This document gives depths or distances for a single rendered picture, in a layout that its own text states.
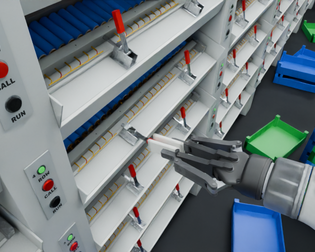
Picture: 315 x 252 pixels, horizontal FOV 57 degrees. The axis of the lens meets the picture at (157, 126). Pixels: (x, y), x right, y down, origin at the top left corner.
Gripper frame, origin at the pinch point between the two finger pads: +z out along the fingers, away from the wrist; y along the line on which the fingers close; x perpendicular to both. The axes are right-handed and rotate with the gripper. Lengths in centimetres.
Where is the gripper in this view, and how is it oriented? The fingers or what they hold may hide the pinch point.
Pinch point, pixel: (166, 146)
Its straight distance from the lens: 59.4
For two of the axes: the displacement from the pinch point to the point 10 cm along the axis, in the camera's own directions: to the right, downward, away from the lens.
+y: 5.3, -5.7, 6.3
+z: -8.4, -2.5, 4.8
